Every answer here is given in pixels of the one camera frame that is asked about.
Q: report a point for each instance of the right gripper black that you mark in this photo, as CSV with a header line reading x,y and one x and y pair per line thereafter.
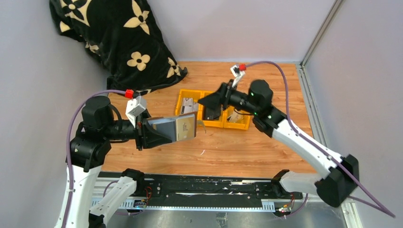
x,y
221,97

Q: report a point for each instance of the silver cards pile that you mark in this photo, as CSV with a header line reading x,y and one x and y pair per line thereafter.
x,y
188,105

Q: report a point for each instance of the yellow bin left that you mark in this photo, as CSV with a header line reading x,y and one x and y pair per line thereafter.
x,y
195,94

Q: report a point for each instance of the yellow bin middle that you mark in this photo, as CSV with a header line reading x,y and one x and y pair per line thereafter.
x,y
217,124

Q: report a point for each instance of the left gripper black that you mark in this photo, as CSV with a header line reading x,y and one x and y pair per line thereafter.
x,y
144,135

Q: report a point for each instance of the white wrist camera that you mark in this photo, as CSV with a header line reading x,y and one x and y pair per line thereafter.
x,y
238,72
134,108

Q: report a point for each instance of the brown leather card holder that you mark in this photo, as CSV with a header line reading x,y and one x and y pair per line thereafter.
x,y
176,128

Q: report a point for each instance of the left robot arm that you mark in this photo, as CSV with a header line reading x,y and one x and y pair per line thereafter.
x,y
86,151

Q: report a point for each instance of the aluminium frame post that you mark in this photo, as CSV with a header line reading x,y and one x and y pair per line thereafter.
x,y
337,4

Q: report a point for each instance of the yellow bin right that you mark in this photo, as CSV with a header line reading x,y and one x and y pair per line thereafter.
x,y
244,125

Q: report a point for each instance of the beige cards pile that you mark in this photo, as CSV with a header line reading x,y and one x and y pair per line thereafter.
x,y
235,118

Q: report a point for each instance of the black floral blanket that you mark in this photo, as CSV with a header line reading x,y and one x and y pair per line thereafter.
x,y
124,38

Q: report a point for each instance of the yellow bin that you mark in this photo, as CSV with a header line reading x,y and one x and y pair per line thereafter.
x,y
217,124
195,94
244,125

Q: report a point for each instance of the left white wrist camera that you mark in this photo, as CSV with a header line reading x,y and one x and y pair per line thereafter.
x,y
134,108

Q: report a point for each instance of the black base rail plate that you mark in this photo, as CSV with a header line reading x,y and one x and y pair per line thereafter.
x,y
210,192

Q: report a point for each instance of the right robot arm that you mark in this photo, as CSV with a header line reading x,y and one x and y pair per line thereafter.
x,y
336,175

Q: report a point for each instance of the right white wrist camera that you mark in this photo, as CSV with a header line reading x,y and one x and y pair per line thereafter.
x,y
238,72

